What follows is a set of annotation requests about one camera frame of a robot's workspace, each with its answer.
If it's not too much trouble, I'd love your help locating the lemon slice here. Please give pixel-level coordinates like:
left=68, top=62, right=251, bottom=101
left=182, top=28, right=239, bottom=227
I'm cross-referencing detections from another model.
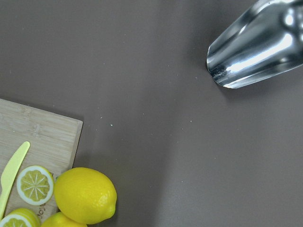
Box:
left=0, top=208, right=41, bottom=227
left=17, top=165, right=54, bottom=206

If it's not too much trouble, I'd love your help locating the yellow lemon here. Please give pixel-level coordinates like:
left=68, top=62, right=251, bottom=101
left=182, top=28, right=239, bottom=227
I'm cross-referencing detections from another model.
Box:
left=54, top=167, right=117, bottom=225
left=41, top=212, right=88, bottom=227

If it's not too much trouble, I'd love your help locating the yellow plastic knife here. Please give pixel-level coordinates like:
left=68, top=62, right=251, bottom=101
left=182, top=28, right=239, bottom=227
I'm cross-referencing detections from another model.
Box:
left=0, top=141, right=30, bottom=219

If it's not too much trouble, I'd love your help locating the bamboo cutting board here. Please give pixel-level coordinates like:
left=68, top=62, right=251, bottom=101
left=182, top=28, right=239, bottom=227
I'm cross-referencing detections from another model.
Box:
left=0, top=98, right=84, bottom=217

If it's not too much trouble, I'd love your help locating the steel scoop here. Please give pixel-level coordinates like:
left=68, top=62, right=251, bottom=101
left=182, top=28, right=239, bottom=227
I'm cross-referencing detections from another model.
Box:
left=206, top=0, right=303, bottom=89

